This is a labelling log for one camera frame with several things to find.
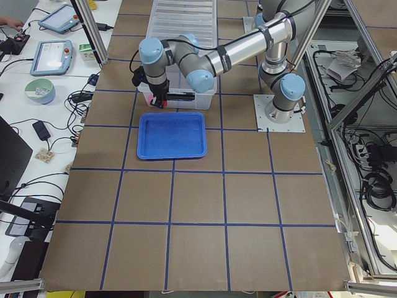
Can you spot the clear plastic storage box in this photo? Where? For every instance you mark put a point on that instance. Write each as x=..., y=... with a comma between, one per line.
x=191, y=91

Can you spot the blue plastic tray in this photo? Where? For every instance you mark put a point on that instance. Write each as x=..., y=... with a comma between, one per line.
x=172, y=135

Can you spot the aluminium frame post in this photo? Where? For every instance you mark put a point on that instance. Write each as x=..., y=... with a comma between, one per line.
x=89, y=25

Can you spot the teach pendant far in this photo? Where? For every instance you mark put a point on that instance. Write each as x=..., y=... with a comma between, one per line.
x=60, y=20

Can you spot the clear plastic box lid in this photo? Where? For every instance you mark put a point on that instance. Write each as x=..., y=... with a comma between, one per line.
x=170, y=19

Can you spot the green white carton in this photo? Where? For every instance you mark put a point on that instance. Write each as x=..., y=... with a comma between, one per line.
x=86, y=52

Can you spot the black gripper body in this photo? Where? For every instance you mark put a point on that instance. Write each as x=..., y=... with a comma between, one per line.
x=160, y=90

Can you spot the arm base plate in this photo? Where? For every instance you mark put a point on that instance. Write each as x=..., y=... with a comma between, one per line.
x=270, y=119

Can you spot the teach pendant near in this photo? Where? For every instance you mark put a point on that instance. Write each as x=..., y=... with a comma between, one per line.
x=52, y=58

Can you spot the yellow toy piece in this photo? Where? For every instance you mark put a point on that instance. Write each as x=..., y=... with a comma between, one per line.
x=92, y=4

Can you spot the teach pendant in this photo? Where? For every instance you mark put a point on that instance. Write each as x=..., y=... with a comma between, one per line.
x=52, y=58
x=60, y=20

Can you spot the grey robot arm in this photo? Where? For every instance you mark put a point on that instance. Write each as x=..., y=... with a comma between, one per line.
x=282, y=22

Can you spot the black power adapter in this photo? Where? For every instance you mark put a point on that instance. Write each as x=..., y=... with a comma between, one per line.
x=41, y=131

